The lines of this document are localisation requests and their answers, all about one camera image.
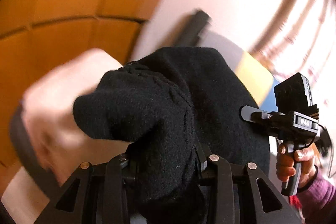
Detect person right hand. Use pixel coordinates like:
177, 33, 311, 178
275, 143, 318, 189

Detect folded beige pink clothes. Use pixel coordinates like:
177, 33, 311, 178
21, 48, 129, 185

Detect person right forearm purple sleeve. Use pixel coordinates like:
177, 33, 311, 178
297, 167, 335, 224

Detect black knit sweater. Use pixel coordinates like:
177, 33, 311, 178
73, 47, 270, 223

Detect tricolour office chair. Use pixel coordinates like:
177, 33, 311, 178
198, 31, 278, 112

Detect red knit garment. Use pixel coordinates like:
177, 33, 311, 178
288, 196, 302, 211

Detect wooden wardrobe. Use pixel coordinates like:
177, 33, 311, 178
1, 0, 159, 190

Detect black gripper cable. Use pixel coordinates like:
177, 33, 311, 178
310, 122, 336, 175

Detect black rolled mat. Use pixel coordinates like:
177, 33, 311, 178
175, 10, 210, 47

